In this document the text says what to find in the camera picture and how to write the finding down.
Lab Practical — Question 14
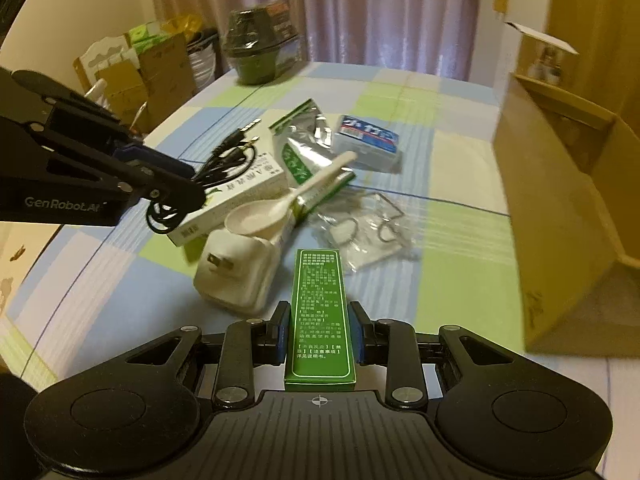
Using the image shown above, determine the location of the dark green lidded bowl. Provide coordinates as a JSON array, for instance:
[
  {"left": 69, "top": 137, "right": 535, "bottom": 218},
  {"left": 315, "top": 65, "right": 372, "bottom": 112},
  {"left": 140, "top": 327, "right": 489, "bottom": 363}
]
[{"left": 222, "top": 0, "right": 302, "bottom": 86}]

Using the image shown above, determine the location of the white plastic spoon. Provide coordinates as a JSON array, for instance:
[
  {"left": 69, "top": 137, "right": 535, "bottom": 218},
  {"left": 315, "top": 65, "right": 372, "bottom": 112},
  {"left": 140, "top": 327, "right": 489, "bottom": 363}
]
[{"left": 224, "top": 151, "right": 357, "bottom": 236}]

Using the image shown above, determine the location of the brown cardboard boxes stack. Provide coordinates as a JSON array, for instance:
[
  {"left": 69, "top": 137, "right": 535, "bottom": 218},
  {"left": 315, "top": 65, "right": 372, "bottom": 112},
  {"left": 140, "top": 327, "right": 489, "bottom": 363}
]
[{"left": 73, "top": 14, "right": 221, "bottom": 136}]

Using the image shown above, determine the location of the green white tube box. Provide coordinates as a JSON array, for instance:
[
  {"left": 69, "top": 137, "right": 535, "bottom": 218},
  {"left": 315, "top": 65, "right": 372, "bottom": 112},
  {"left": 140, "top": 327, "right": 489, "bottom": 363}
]
[{"left": 292, "top": 169, "right": 356, "bottom": 226}]

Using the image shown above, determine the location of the white ointment box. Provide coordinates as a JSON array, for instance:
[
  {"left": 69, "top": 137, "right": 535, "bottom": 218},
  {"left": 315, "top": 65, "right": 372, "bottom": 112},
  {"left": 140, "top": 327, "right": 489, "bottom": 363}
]
[{"left": 168, "top": 153, "right": 288, "bottom": 247}]

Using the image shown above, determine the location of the white product box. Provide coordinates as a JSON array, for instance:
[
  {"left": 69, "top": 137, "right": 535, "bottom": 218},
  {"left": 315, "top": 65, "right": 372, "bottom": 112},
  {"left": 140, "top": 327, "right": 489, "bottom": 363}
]
[{"left": 506, "top": 21, "right": 579, "bottom": 87}]

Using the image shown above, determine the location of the black audio cable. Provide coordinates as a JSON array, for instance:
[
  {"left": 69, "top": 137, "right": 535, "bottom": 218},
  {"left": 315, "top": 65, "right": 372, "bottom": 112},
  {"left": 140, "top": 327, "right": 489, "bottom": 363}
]
[{"left": 145, "top": 117, "right": 263, "bottom": 234}]

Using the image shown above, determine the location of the silver green foil pouch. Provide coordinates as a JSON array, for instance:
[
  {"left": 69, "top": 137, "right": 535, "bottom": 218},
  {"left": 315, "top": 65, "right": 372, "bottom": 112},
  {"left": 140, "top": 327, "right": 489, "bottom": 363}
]
[{"left": 269, "top": 99, "right": 332, "bottom": 188}]

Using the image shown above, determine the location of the purple curtain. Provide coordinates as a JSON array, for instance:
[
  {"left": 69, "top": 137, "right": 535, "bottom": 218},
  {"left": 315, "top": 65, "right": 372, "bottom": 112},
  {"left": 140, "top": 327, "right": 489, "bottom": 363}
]
[{"left": 153, "top": 0, "right": 480, "bottom": 79}]

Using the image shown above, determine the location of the white power adapter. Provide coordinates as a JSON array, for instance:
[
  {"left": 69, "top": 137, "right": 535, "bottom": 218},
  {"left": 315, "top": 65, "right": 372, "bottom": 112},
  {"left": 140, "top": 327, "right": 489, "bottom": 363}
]
[{"left": 193, "top": 229, "right": 288, "bottom": 315}]

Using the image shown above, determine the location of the cardboard box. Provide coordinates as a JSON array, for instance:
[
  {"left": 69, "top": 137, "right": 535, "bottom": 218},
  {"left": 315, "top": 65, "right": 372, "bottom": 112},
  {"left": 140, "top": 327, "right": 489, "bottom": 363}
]
[{"left": 494, "top": 75, "right": 639, "bottom": 358}]

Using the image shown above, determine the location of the clear plastic bag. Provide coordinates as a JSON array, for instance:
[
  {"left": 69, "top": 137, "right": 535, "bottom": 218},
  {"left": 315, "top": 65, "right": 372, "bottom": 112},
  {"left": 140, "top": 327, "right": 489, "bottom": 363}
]
[{"left": 309, "top": 191, "right": 418, "bottom": 273}]

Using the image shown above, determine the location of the green medicine box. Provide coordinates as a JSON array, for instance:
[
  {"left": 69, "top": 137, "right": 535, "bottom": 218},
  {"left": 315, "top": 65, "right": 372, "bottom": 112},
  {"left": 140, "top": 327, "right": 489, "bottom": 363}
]
[{"left": 284, "top": 249, "right": 357, "bottom": 392}]

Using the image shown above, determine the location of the checkered tablecloth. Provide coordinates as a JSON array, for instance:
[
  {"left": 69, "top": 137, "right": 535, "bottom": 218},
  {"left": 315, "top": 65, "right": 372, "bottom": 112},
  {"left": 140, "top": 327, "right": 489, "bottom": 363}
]
[{"left": 0, "top": 60, "right": 622, "bottom": 480}]

